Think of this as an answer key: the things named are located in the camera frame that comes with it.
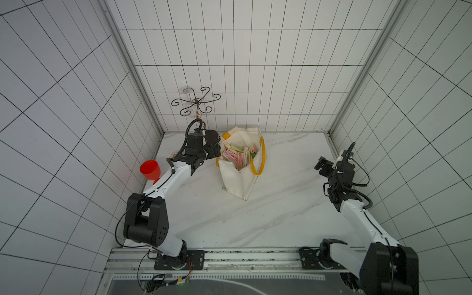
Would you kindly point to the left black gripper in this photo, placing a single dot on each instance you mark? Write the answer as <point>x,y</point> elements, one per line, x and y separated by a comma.
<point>211,153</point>

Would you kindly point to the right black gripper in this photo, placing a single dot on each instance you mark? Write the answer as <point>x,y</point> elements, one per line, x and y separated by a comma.
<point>325,166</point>

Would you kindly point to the white canvas tote bag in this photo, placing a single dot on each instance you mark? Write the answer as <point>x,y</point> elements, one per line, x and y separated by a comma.
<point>251,142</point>

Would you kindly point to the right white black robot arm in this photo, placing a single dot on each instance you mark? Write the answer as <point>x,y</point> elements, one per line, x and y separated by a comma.
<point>387,268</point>

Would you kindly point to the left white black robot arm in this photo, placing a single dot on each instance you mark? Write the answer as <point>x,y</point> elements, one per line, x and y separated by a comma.
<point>146,217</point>

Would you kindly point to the pink green fan in bag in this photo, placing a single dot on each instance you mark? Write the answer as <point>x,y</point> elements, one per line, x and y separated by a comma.
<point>236,158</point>

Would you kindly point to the black scrolled metal stand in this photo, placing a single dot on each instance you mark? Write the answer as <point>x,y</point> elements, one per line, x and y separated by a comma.
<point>196,106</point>

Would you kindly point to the red plastic goblet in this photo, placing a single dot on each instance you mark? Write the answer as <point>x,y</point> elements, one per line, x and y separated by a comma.
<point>151,171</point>

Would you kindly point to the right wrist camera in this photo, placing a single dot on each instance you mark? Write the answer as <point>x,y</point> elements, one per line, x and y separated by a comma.
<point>344,157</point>

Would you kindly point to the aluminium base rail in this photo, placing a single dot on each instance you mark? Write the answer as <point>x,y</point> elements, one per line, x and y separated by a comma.
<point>142,261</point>

